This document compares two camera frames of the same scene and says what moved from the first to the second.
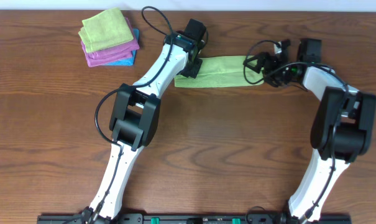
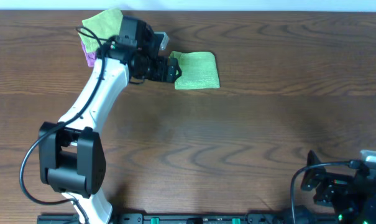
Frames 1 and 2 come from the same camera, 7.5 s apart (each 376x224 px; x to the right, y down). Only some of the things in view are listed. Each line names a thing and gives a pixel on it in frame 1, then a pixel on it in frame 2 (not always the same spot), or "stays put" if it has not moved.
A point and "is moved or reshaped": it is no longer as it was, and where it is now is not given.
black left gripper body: x=193 y=68 -> x=169 y=70
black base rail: x=192 y=219 stays put
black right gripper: x=266 y=65 -> x=321 y=182
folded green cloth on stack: x=104 y=29 stays put
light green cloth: x=220 y=71 is moved or reshaped
